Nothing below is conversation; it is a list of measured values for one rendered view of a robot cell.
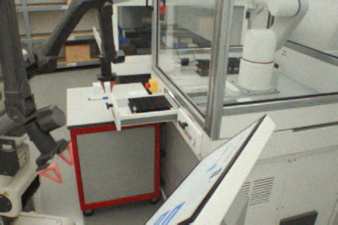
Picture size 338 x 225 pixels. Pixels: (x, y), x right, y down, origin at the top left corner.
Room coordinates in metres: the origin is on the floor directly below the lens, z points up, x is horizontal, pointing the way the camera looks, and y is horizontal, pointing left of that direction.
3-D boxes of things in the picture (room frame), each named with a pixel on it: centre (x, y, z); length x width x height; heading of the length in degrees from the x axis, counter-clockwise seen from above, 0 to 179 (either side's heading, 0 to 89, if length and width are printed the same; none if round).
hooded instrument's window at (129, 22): (3.36, 0.20, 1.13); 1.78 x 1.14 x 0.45; 18
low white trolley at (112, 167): (1.92, 0.41, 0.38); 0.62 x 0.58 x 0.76; 18
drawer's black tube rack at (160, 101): (1.59, 0.11, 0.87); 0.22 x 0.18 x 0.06; 108
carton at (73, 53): (5.14, 1.64, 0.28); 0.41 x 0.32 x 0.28; 116
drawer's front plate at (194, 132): (1.32, -0.10, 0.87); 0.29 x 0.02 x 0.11; 18
